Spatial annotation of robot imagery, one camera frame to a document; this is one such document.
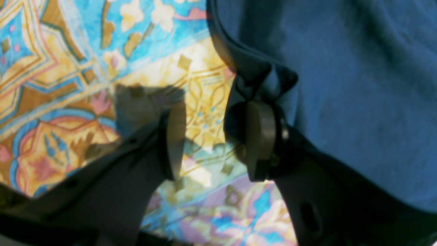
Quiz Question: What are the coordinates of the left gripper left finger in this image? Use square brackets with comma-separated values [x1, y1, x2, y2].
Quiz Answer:
[1, 102, 186, 246]

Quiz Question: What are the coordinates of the patterned tablecloth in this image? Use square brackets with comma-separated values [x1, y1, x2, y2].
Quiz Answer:
[1, 0, 297, 246]

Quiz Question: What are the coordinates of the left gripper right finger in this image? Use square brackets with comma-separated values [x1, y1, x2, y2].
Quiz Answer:
[224, 101, 436, 246]

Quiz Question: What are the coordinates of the dark blue t-shirt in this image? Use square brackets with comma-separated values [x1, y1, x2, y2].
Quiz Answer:
[207, 0, 437, 212]

